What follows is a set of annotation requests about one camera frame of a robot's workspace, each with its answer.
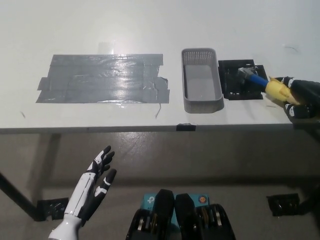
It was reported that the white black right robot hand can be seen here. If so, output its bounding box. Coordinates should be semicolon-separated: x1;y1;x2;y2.
273;76;320;123

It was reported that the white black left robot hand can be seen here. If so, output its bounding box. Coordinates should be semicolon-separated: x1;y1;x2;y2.
63;145;118;222

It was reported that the blue-handled hammer with yellow cloth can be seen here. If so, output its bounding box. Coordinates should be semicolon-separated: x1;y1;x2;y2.
236;66;297;106

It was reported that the black teal robot torso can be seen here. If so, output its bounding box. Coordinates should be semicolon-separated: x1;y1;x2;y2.
125;189;237;240

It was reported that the black table leg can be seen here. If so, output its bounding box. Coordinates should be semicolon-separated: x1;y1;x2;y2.
297;183;320;216
0;171;38;222

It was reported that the grey perforated plastic basket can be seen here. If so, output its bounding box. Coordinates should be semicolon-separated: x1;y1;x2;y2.
181;47;225;114

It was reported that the small black tape piece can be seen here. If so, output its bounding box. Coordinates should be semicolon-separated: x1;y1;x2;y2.
176;122;197;132

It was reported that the grey duct tape patch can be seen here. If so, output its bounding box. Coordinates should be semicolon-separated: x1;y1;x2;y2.
35;52;171;105

